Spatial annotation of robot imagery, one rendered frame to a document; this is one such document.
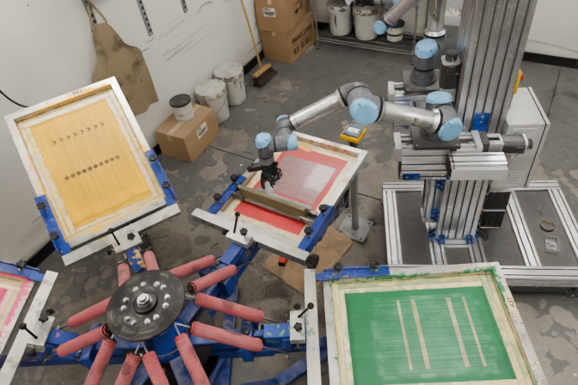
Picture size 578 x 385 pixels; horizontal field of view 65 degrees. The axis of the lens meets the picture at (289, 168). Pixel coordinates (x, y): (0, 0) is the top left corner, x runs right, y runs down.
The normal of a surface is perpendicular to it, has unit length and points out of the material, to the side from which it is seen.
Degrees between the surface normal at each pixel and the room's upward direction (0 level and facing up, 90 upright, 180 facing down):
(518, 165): 90
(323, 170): 0
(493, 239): 0
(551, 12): 90
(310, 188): 0
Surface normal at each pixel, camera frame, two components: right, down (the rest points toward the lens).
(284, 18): -0.42, 0.66
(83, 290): -0.11, -0.73
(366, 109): -0.07, 0.66
